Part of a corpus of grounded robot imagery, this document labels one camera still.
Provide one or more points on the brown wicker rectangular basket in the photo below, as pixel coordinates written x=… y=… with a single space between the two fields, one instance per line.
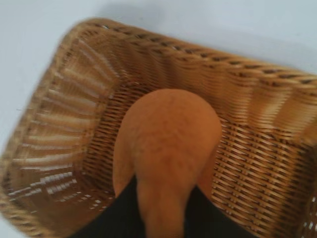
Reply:
x=247 y=124

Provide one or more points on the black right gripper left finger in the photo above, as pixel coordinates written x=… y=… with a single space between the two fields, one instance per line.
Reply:
x=119 y=215

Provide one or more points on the orange with knobby stem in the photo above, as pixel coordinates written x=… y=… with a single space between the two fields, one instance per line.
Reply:
x=168 y=138

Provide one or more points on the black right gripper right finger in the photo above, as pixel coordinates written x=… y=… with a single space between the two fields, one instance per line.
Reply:
x=210 y=218

